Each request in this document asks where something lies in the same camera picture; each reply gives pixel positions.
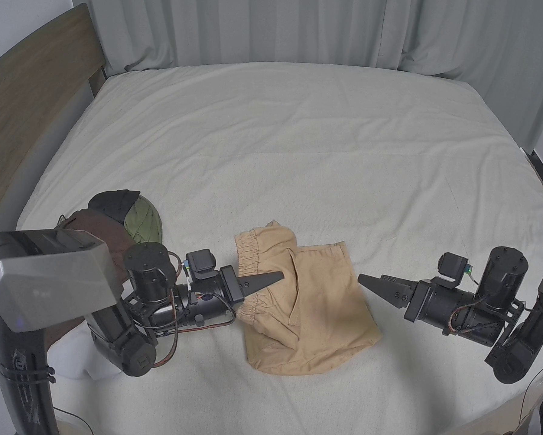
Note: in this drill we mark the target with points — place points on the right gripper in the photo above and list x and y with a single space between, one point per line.
439 306

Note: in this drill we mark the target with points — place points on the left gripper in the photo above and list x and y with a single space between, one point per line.
208 301

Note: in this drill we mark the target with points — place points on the tan shorts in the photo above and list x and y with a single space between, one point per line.
321 315

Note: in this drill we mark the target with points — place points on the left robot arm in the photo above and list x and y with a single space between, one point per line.
49 279

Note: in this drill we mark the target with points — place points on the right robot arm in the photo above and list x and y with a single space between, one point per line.
507 274

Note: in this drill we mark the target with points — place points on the olive green garment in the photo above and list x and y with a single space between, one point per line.
144 220

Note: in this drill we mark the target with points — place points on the brown garment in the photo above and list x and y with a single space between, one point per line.
103 231

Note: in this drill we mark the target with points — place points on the black garment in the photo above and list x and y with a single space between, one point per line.
110 202

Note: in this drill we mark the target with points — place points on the white garment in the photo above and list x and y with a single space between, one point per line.
67 356

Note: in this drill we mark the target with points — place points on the bed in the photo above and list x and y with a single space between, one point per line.
321 152

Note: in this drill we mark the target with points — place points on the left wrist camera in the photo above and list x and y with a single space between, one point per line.
201 261

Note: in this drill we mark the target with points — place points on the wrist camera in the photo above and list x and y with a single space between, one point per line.
201 261
450 264

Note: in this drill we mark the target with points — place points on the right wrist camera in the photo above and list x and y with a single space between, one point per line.
450 264

